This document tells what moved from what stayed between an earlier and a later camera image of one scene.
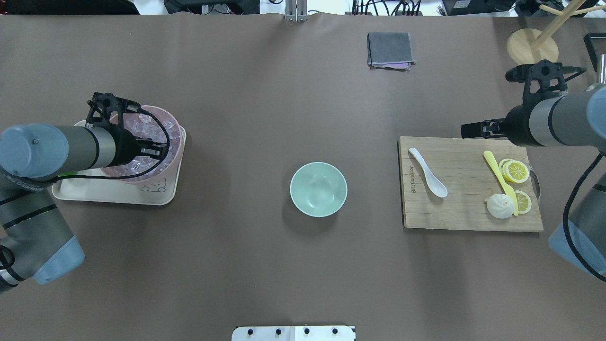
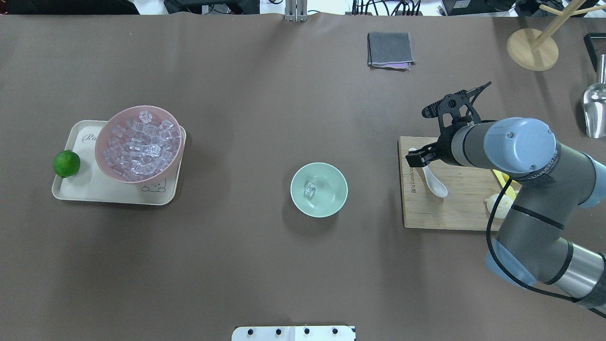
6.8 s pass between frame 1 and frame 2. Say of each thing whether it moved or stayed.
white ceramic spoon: stayed
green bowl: stayed
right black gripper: moved
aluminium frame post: stayed
